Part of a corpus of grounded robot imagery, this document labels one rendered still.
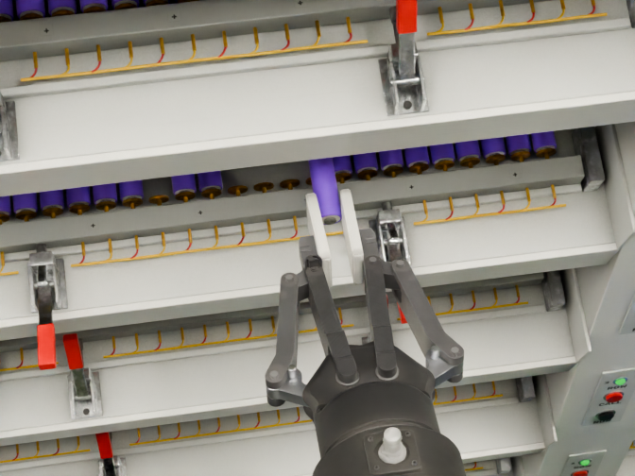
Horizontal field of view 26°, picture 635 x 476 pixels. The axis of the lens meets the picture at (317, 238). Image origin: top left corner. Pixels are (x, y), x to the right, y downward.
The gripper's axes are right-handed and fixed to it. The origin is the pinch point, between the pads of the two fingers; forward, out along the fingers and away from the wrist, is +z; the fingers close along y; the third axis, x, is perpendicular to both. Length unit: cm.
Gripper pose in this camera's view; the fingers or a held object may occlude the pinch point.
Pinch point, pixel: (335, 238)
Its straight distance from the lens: 97.8
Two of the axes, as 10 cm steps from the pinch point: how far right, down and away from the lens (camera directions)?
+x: 0.4, 7.2, 6.9
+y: -9.9, 1.2, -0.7
